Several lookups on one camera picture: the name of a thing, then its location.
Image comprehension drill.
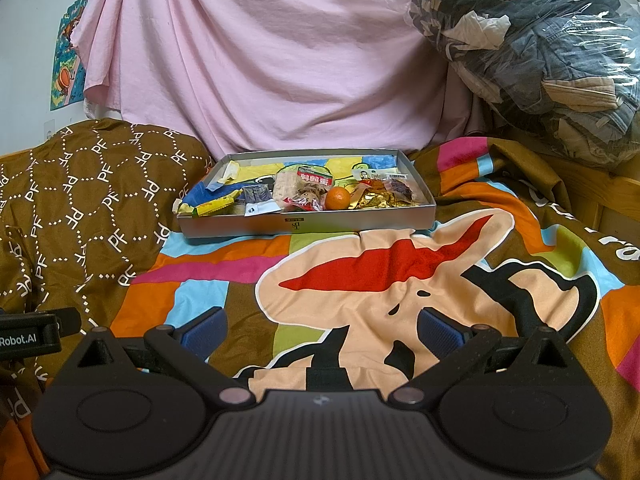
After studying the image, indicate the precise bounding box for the plastic bag of clothes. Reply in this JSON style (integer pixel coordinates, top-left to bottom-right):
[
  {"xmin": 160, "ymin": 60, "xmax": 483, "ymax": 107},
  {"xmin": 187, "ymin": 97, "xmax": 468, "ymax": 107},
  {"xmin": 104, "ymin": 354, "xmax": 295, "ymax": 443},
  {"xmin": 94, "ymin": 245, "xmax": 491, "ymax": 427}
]
[{"xmin": 407, "ymin": 0, "xmax": 640, "ymax": 158}]

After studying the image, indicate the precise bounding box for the grey box with cartoon drawing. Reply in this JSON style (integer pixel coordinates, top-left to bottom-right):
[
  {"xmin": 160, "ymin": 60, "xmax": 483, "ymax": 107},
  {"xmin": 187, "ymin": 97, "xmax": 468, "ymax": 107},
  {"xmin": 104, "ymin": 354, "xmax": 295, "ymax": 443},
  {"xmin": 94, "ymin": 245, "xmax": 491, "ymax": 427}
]
[{"xmin": 175, "ymin": 148, "xmax": 437, "ymax": 247}]

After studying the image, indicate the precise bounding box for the wooden bed frame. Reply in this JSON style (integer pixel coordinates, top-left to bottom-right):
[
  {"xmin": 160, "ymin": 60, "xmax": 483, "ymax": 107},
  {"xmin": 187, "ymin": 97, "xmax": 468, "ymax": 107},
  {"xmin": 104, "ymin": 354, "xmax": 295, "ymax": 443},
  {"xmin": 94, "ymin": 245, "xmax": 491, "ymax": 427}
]
[{"xmin": 542, "ymin": 152, "xmax": 640, "ymax": 241}]

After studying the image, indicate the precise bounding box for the orange tangerine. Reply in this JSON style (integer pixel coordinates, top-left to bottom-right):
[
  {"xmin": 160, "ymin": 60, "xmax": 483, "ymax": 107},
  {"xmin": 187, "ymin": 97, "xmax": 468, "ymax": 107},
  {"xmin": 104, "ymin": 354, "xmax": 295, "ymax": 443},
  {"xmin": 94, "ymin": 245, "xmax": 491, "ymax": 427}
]
[{"xmin": 325, "ymin": 186, "xmax": 353, "ymax": 211}]

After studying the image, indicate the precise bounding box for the clear packet with black print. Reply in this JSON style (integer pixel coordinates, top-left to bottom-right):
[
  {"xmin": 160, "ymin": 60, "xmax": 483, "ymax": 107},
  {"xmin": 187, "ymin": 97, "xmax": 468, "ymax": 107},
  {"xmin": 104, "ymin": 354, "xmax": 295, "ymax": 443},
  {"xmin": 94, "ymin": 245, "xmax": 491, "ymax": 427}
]
[{"xmin": 351, "ymin": 166, "xmax": 391, "ymax": 183}]

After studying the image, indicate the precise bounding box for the brown printed blanket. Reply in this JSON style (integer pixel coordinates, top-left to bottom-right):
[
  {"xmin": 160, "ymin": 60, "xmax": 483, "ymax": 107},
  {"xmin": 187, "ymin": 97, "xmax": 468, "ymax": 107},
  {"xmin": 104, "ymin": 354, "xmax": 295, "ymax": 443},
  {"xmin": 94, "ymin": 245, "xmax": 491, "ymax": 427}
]
[{"xmin": 0, "ymin": 119, "xmax": 640, "ymax": 480}]

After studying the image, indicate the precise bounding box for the yellow snack bar packet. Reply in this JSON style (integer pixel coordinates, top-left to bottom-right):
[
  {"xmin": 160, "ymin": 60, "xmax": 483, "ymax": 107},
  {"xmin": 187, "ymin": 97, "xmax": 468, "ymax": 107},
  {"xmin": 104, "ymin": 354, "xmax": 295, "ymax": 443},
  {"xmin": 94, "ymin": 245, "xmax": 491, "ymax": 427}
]
[{"xmin": 192, "ymin": 196, "xmax": 237, "ymax": 217}]

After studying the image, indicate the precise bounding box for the pink bed sheet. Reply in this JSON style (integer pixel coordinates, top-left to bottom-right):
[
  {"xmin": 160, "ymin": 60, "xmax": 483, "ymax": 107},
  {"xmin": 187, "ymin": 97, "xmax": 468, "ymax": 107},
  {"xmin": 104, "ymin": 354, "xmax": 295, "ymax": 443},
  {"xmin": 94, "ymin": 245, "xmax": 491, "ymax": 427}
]
[{"xmin": 70, "ymin": 0, "xmax": 501, "ymax": 158}]

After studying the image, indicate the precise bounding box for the rice cracker bar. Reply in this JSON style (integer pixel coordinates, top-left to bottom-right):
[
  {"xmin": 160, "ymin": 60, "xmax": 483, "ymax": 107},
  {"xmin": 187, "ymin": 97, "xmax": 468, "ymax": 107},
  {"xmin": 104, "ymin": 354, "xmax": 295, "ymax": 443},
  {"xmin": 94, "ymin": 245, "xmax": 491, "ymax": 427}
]
[{"xmin": 274, "ymin": 170, "xmax": 301, "ymax": 206}]

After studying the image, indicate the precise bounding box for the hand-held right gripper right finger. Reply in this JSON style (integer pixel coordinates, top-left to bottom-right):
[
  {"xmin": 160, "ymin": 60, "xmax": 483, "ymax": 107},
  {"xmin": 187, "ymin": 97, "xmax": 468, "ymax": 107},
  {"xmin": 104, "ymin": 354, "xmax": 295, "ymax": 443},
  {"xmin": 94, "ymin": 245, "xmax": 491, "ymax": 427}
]
[{"xmin": 387, "ymin": 306, "xmax": 568, "ymax": 407}]

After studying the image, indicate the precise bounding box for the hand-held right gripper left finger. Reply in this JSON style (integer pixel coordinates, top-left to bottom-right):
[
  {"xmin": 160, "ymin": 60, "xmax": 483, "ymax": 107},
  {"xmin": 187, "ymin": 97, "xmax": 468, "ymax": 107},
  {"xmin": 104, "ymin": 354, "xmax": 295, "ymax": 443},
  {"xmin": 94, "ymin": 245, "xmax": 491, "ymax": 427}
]
[{"xmin": 75, "ymin": 306, "xmax": 256, "ymax": 407}]

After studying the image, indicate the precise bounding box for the navy blue packet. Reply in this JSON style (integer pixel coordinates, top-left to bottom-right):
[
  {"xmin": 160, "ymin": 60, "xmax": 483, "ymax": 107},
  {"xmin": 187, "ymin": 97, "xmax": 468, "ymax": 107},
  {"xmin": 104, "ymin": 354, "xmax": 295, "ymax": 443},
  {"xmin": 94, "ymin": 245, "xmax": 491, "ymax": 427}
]
[{"xmin": 240, "ymin": 184, "xmax": 282, "ymax": 219}]

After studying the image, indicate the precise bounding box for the wall poster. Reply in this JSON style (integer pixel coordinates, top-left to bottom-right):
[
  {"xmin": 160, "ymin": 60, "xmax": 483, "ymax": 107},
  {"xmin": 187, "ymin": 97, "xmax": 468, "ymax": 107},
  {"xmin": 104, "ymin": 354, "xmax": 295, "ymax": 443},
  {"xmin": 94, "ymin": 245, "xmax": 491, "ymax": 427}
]
[{"xmin": 49, "ymin": 0, "xmax": 108, "ymax": 111}]

